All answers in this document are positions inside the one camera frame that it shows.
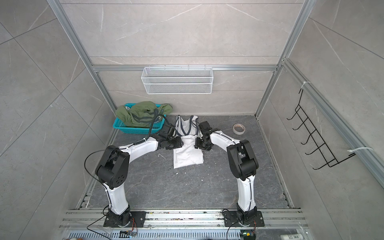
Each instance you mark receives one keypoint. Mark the white bottle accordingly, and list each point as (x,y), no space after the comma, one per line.
(292,237)

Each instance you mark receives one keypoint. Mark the green tank top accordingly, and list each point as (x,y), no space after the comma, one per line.
(143,114)

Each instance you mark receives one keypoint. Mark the black wire hook rack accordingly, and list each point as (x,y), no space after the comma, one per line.
(314,135)

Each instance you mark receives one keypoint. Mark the white wire mesh shelf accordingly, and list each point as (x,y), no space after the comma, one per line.
(178,80)

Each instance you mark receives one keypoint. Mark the teal plastic basket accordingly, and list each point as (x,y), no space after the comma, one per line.
(118,124)

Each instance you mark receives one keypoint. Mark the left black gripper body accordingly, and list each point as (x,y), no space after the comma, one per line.
(174,142)

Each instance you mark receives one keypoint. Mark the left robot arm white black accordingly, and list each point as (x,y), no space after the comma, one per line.
(112,171)

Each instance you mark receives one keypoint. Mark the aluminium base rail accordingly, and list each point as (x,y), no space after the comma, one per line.
(181,225)

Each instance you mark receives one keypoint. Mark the white tank top navy trim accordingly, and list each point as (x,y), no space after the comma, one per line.
(188,131)

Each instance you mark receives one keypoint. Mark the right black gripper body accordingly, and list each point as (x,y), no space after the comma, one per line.
(201,143)

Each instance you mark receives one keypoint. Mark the roll of masking tape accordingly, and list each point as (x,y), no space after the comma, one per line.
(239,129)

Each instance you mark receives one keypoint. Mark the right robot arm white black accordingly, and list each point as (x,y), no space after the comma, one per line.
(243,165)

